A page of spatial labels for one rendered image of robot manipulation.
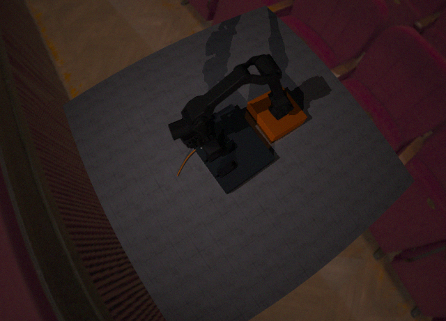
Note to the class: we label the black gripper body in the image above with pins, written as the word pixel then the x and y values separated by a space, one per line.
pixel 212 145

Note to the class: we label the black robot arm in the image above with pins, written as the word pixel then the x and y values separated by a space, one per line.
pixel 199 110

